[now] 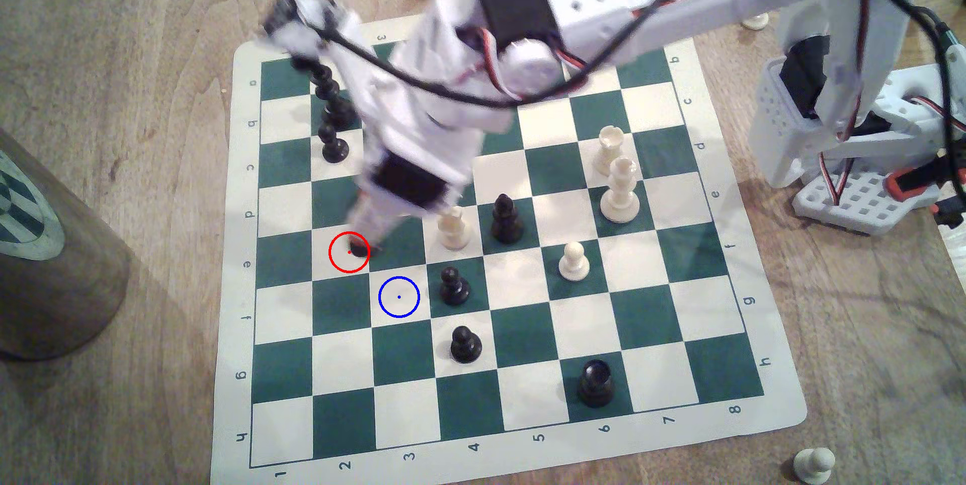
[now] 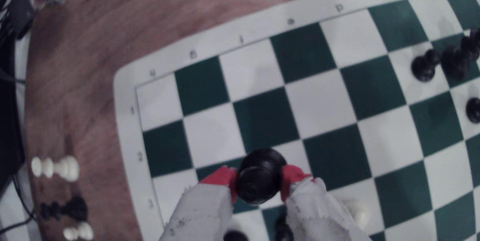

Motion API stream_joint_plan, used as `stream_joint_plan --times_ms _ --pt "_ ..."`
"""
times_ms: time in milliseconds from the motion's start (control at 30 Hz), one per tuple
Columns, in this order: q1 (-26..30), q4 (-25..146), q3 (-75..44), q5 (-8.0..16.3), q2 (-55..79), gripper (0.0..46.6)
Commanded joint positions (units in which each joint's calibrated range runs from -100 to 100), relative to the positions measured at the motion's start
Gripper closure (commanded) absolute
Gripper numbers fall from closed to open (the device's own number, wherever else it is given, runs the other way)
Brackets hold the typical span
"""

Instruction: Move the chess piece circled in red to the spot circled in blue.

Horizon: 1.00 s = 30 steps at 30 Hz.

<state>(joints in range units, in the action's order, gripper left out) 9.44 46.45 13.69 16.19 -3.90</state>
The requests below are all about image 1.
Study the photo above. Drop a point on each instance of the white knight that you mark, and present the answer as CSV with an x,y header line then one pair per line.
x,y
454,232

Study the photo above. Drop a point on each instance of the black pawn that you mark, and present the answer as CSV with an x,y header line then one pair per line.
x,y
466,347
333,147
454,289

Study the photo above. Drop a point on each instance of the green white chess mat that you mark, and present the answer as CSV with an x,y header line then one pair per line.
x,y
528,304

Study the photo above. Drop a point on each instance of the orange black clamp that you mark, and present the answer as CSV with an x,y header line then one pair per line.
x,y
917,177

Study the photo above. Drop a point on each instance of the black rook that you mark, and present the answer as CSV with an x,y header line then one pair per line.
x,y
596,385

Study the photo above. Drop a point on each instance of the white flat board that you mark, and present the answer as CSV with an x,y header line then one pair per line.
x,y
955,251

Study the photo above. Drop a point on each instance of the gripper mounted camera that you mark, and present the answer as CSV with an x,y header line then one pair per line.
x,y
309,17

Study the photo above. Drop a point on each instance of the brown cylindrical chess bag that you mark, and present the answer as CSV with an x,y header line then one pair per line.
x,y
53,281

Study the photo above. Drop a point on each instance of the tall white queen piece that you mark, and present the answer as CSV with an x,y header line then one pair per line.
x,y
620,198

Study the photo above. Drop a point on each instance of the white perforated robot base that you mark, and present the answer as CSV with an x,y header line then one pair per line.
x,y
853,209

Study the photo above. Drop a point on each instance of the white rook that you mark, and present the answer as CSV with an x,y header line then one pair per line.
x,y
607,153

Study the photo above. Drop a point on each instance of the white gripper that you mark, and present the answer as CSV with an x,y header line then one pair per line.
x,y
408,186

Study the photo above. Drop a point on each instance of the black bishop chess piece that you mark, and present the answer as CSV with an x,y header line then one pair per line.
x,y
360,248
506,225

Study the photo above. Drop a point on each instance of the tall black king piece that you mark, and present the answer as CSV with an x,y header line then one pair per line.
x,y
337,111

